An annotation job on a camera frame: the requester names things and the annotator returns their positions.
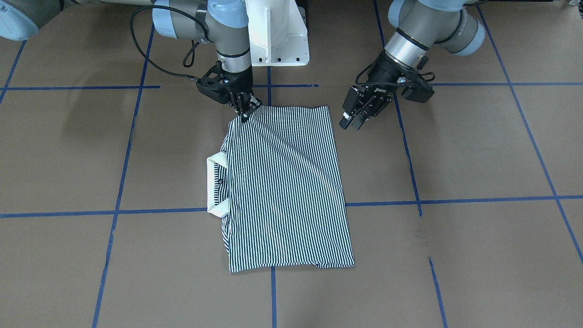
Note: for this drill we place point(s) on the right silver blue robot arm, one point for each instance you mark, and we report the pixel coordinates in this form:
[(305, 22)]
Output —
[(223, 23)]

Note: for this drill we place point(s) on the blue white striped polo shirt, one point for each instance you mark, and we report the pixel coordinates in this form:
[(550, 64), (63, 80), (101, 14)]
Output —
[(276, 185)]

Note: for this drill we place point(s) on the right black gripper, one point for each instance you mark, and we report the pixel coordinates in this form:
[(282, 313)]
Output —
[(242, 83)]

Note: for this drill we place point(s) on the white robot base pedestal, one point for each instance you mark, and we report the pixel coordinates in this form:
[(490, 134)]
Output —
[(278, 33)]

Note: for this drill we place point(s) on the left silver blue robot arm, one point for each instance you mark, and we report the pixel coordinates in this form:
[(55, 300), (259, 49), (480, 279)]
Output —
[(419, 24)]

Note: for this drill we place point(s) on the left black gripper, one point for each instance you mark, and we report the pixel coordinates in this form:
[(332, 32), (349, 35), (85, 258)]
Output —
[(384, 70)]

